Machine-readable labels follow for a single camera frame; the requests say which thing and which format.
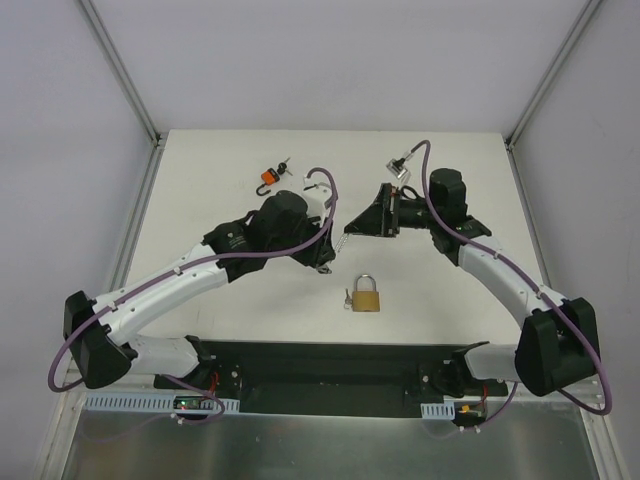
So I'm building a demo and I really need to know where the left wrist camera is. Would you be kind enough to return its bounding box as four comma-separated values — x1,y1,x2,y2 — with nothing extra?
301,177,332,223

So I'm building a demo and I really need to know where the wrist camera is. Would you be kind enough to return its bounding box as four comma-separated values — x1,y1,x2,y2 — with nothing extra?
301,177,332,223
386,157,411,184

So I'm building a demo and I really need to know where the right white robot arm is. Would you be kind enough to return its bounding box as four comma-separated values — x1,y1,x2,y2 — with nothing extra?
344,168,599,397

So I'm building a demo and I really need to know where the large brass padlock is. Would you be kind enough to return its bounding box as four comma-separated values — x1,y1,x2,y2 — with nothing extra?
351,274,381,313

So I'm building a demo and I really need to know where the white cable duct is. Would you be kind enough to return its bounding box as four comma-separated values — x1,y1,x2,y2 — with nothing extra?
420,401,456,421
84,393,240,415

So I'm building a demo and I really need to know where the small brass padlock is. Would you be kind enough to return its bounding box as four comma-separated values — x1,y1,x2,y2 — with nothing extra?
335,234,349,254

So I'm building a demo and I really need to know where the right aluminium frame post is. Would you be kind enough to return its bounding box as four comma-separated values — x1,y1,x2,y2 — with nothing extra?
505,0,605,152

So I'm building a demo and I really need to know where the left aluminium frame post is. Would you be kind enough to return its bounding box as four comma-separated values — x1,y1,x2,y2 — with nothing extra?
74,0,162,147

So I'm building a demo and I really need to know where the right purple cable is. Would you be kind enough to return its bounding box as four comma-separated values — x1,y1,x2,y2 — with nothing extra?
402,139,614,441

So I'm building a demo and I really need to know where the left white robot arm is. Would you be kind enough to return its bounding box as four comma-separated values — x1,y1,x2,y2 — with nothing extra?
63,183,337,389

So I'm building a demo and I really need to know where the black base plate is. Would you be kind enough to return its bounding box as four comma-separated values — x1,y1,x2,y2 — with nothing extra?
182,340,508,418

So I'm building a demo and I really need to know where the key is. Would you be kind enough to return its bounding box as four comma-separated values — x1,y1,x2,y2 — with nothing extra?
344,288,352,310

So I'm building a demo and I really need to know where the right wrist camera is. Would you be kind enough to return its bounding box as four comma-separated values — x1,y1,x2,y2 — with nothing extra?
386,157,411,184

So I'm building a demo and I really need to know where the left white cable duct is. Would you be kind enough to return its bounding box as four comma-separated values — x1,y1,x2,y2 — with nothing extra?
84,393,240,415

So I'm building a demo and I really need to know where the orange padlock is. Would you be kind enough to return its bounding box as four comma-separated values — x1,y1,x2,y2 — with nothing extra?
255,168,280,197

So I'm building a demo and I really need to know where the right white cable duct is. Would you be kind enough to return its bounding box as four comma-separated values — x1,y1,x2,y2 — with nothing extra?
420,401,456,421

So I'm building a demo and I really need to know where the aluminium frame post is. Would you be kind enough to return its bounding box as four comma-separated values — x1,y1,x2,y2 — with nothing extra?
74,0,162,147
505,0,605,152

